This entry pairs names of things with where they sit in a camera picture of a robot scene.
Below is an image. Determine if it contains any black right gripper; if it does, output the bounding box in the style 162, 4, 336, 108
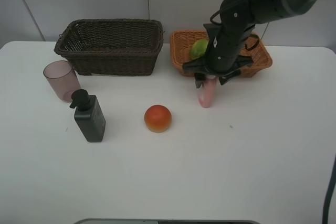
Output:
183, 23, 255, 88

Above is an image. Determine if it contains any black pump bottle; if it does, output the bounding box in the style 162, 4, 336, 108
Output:
69, 89, 106, 143

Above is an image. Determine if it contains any orange wicker basket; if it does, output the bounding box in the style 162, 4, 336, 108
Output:
170, 30, 272, 78

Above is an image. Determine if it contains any green lime fruit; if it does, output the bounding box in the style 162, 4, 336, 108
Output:
190, 39, 209, 60

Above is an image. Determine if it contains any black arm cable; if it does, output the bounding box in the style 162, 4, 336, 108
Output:
323, 155, 336, 224

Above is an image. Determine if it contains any dark brown wicker basket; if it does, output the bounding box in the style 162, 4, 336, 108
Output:
54, 19, 163, 76

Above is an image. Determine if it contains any pink spray bottle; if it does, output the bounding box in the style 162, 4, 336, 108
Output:
198, 76, 218, 108

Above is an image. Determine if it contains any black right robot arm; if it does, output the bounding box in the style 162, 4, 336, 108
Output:
182, 0, 317, 88

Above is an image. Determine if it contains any translucent purple plastic cup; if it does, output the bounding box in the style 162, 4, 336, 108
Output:
43, 60, 81, 102

